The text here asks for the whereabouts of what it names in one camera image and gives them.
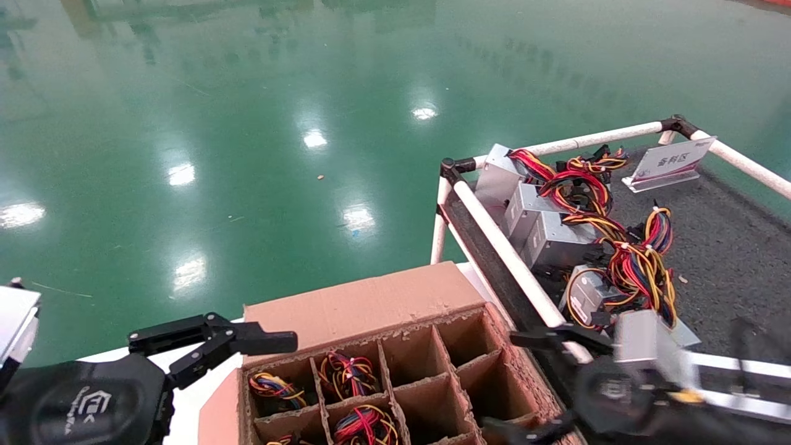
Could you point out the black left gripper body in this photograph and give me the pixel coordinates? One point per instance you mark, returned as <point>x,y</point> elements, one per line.
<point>80,402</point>

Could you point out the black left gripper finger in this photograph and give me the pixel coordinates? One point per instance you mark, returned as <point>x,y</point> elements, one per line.
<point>266,342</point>

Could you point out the white acrylic label sign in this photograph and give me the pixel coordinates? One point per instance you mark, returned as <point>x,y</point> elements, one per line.
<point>670,164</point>

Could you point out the white pipe cart frame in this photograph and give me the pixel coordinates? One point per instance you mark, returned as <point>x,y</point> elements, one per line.
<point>494,232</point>

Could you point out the dark grey foam cart mat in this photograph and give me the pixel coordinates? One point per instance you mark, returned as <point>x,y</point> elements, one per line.
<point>729,247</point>

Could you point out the brown cardboard box with dividers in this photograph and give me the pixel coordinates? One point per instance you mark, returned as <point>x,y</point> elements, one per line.
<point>358,303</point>

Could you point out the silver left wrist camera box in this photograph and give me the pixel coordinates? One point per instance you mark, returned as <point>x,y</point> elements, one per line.
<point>15,321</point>

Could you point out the silver power supply, nearest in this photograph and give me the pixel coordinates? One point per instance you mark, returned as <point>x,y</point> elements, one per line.
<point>642,343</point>

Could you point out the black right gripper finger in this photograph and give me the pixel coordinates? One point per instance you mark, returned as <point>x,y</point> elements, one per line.
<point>575,337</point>
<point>531,434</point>

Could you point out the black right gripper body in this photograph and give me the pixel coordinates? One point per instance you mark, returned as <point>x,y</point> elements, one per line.
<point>624,398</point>

